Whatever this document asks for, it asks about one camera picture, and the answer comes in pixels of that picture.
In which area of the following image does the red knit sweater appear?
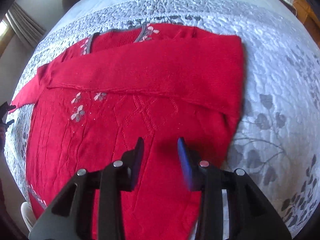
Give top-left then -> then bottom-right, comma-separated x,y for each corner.
12,23 -> 244,239

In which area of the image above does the white grey floral quilt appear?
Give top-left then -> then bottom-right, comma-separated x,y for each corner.
16,0 -> 319,238

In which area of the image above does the grey window curtain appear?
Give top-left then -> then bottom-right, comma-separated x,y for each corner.
5,2 -> 46,48

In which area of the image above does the wooden cabinet desk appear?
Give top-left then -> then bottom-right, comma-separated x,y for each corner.
293,0 -> 320,47

